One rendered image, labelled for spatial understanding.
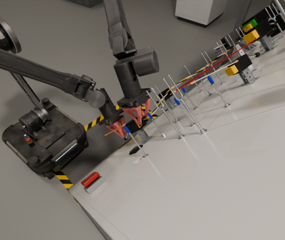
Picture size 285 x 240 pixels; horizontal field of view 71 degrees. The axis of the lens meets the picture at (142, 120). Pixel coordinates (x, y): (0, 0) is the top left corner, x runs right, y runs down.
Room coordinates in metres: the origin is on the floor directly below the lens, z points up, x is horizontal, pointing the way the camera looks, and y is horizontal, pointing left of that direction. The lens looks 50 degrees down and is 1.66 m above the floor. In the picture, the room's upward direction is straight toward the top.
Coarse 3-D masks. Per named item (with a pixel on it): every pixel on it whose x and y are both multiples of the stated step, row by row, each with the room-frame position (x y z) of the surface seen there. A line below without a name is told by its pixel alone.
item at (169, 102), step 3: (165, 90) 0.74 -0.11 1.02; (159, 93) 0.75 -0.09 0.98; (162, 93) 0.72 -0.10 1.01; (165, 93) 0.75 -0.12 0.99; (168, 93) 0.75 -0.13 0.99; (159, 96) 0.73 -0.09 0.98; (168, 96) 0.72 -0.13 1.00; (165, 99) 0.71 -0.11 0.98; (168, 99) 0.73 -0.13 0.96; (168, 102) 0.71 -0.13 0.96; (171, 102) 0.72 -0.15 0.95; (168, 105) 0.71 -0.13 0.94; (171, 105) 0.71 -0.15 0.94; (174, 105) 0.70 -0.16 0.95; (171, 108) 0.69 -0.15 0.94
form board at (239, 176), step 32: (224, 64) 1.12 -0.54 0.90; (256, 64) 0.59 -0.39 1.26; (192, 96) 0.70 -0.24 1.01; (224, 96) 0.42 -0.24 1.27; (256, 96) 0.30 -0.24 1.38; (160, 128) 0.46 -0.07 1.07; (192, 128) 0.30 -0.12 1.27; (224, 128) 0.23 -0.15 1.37; (256, 128) 0.18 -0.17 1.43; (128, 160) 0.30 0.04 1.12; (160, 160) 0.21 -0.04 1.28; (192, 160) 0.16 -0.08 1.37; (224, 160) 0.13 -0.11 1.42; (256, 160) 0.11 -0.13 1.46; (96, 192) 0.19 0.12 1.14; (128, 192) 0.14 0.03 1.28; (160, 192) 0.11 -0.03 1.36; (192, 192) 0.09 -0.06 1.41; (224, 192) 0.08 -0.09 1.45; (256, 192) 0.07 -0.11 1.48; (128, 224) 0.07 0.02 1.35; (160, 224) 0.06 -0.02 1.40; (192, 224) 0.05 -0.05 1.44; (224, 224) 0.04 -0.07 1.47; (256, 224) 0.04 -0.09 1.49
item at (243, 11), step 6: (246, 0) 1.18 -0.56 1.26; (246, 6) 1.17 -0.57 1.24; (270, 6) 1.58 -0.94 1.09; (240, 12) 1.19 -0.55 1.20; (246, 12) 1.18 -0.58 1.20; (240, 18) 1.18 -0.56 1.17; (240, 24) 1.17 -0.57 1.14; (240, 42) 1.15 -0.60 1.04; (258, 42) 1.11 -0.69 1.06; (246, 48) 1.11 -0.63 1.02; (252, 48) 1.09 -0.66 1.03; (228, 54) 1.17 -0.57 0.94; (228, 60) 1.18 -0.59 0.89
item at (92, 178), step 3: (90, 174) 0.26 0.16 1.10; (93, 174) 0.25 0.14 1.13; (96, 174) 0.25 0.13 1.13; (99, 174) 0.25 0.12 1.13; (87, 177) 0.25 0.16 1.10; (90, 177) 0.24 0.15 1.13; (93, 177) 0.24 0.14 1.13; (96, 177) 0.24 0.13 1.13; (84, 180) 0.24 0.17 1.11; (87, 180) 0.23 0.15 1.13; (90, 180) 0.23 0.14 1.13; (93, 180) 0.23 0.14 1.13; (81, 183) 0.23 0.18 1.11; (84, 183) 0.22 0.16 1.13; (87, 183) 0.22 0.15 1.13; (90, 183) 0.23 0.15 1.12; (84, 186) 0.22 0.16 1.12
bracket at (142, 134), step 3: (141, 129) 0.43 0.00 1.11; (138, 132) 0.41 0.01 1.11; (141, 132) 0.42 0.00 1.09; (144, 132) 0.42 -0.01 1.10; (138, 135) 0.41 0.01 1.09; (141, 135) 0.41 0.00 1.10; (144, 135) 0.42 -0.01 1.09; (147, 135) 0.41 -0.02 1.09; (141, 138) 0.40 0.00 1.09; (144, 138) 0.40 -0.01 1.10; (147, 138) 0.41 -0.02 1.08; (144, 141) 0.39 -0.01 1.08; (141, 144) 0.38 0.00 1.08
